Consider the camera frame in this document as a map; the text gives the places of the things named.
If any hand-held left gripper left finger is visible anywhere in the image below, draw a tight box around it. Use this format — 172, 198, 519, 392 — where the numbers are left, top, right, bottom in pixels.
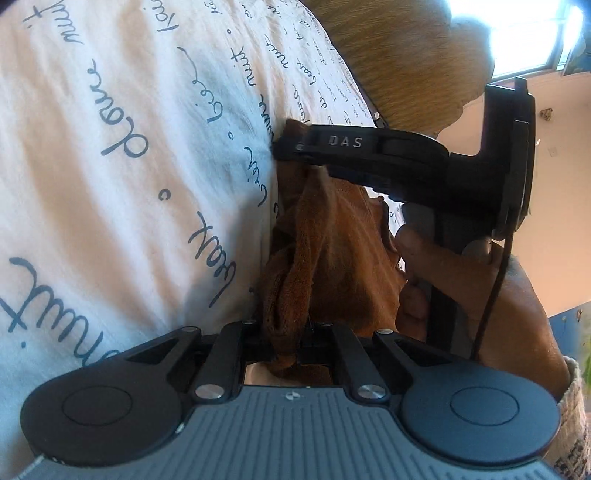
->
127, 320, 278, 406

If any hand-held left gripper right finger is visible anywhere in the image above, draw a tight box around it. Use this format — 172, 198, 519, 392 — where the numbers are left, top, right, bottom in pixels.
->
298, 323, 457, 404

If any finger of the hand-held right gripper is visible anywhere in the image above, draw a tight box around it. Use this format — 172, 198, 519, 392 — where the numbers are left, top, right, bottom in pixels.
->
272, 124, 387, 166
329, 158, 408, 205

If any brown garment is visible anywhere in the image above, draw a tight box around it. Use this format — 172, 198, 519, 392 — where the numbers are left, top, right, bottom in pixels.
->
257, 119, 411, 376

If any person's right hand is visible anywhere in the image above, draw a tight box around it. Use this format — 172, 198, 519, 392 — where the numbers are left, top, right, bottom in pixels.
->
396, 225, 570, 401

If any ribbed headboard cushion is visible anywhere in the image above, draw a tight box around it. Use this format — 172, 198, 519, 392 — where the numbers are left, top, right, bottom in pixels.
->
295, 0, 496, 137

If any bright window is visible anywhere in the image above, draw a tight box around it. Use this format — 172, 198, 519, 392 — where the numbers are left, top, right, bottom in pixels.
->
450, 0, 591, 80

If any blue patterned panel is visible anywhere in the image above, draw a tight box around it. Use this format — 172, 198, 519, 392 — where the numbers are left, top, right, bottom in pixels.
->
549, 308, 591, 363

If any white script-printed blanket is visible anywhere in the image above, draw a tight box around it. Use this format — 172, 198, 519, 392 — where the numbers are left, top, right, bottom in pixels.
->
0, 0, 409, 480

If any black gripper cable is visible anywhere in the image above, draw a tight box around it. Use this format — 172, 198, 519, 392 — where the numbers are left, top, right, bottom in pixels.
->
472, 203, 519, 363

